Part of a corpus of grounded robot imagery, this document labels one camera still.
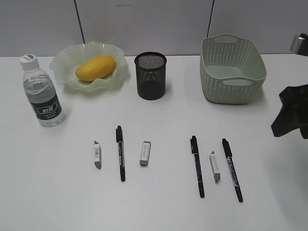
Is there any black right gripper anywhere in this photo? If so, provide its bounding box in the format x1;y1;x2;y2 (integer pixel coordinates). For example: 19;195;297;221
271;85;308;139

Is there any black marker pen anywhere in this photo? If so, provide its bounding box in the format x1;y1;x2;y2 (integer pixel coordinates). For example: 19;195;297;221
116;126;126;182
222;138;243;203
190;136;205;198

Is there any yellow mango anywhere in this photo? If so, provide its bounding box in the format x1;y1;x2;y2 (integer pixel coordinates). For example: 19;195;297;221
75;55;116;82

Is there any clear water bottle green label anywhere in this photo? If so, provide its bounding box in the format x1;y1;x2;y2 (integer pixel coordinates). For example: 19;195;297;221
20;54;65;127

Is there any light green plastic basket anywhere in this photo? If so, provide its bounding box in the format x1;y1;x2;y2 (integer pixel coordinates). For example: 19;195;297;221
200;34;267;104

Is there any grey white eraser right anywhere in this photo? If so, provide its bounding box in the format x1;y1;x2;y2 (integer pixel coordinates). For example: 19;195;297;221
209;151;221;184

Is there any grey white eraser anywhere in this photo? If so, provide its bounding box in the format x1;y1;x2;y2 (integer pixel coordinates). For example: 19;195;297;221
93;141;102;169
209;151;221;184
139;141;151;166

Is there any black mesh pen holder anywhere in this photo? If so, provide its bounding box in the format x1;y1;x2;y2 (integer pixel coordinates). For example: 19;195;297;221
134;52;167;101

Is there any grey white eraser middle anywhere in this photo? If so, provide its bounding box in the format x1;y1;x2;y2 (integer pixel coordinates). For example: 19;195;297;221
139;141;151;166

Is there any grey white eraser left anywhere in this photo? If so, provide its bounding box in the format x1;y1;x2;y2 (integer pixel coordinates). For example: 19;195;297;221
93;141;102;169

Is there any translucent green wavy plate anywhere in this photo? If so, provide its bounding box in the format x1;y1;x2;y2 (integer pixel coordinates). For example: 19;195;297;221
50;42;130;91

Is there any black wall cable right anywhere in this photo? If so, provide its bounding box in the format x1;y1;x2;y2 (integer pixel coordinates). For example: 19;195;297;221
206;0;215;38

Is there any black wall cable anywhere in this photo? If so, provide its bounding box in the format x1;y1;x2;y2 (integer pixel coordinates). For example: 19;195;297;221
73;0;86;44
206;0;215;38

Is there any black wall cable left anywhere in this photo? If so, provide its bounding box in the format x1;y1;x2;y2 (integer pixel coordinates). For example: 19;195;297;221
73;0;86;44

